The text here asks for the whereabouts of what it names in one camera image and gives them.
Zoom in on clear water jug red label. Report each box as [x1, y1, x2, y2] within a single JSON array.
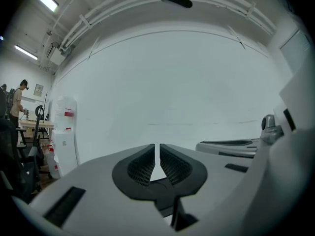
[[45, 145, 62, 179]]

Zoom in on white wall-mounted box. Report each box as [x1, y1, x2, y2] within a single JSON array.
[[47, 42, 67, 66]]

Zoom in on white ceiling pipes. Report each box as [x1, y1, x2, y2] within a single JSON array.
[[59, 0, 278, 53]]

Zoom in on white water dispenser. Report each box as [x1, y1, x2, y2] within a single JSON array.
[[52, 95, 80, 179]]

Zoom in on black ring light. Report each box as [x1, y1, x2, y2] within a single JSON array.
[[34, 105, 45, 121]]

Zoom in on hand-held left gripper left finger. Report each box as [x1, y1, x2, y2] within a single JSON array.
[[29, 143, 178, 236]]

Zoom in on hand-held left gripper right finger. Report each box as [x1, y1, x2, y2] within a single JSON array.
[[159, 143, 255, 221]]

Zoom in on wooden desk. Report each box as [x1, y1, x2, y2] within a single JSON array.
[[19, 119, 55, 142]]

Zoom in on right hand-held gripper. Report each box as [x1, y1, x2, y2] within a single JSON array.
[[195, 67, 315, 236]]

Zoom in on framed wall notice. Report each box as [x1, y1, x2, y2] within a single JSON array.
[[33, 83, 44, 97]]

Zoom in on black office chair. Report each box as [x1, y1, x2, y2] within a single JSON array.
[[0, 118, 42, 204]]

